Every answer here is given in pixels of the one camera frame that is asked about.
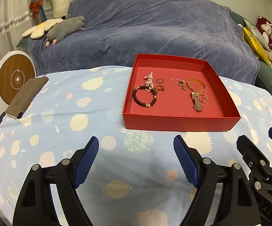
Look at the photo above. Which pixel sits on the white llama plush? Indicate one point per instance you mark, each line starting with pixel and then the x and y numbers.
pixel 58 0

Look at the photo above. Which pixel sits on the flower-shaped pillow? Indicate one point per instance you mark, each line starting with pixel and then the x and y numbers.
pixel 38 29

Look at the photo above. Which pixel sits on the white sheer curtain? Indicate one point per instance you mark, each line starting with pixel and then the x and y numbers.
pixel 8 9

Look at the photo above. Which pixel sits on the white round wood-faced appliance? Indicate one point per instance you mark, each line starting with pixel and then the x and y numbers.
pixel 11 75

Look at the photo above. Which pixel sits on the grey-brown phone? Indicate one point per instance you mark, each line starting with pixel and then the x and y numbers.
pixel 25 96

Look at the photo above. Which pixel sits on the green sofa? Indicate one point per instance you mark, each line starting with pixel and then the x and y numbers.
pixel 270 80

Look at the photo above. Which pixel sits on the red jewelry box tray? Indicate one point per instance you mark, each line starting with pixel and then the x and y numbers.
pixel 173 108

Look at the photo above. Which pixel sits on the gold pillow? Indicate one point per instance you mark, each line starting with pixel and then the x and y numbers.
pixel 253 41

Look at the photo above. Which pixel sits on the silver tinsel garland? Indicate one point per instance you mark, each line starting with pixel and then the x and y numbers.
pixel 6 26

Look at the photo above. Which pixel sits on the red monkey plush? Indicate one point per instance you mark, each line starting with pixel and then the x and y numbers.
pixel 265 26

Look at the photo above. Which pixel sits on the gold bangle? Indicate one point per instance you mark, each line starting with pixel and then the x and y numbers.
pixel 198 81

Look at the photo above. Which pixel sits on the blue covered sofa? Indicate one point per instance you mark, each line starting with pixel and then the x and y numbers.
pixel 138 23

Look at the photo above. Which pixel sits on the cream plush toy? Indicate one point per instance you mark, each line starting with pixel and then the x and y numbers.
pixel 271 56

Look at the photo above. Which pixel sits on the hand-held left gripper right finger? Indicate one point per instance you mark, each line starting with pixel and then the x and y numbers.
pixel 186 162

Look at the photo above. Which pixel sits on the red bow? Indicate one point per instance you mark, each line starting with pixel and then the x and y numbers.
pixel 35 5

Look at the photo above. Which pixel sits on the grey plush toy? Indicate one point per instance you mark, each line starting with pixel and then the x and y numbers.
pixel 65 27

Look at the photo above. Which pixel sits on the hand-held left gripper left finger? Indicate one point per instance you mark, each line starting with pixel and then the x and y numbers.
pixel 86 162

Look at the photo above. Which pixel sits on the gold watch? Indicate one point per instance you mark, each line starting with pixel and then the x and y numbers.
pixel 196 103

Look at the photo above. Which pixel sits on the light blue planet-print tablecloth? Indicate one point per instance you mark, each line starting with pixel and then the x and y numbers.
pixel 79 98

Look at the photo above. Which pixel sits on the silver pillow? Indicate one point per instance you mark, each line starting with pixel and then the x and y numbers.
pixel 251 27

